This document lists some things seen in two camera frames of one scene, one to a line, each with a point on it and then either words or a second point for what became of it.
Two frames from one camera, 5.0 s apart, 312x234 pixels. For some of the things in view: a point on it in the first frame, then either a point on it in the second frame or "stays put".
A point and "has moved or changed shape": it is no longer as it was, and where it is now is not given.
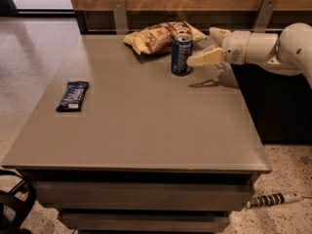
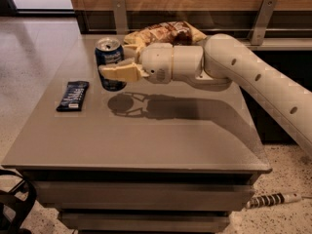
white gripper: x=236 y=47 -> x=156 y=62
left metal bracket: x=119 y=10 stays put
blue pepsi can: x=181 y=49 has moved or changed shape
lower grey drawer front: x=145 y=221 stays put
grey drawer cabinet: x=123 y=145 stays put
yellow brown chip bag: x=157 y=39 stays put
